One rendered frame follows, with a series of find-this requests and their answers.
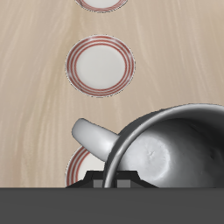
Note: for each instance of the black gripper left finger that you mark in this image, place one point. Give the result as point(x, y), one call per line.
point(92, 178)

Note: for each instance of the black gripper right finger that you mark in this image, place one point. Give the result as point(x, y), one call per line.
point(126, 178)

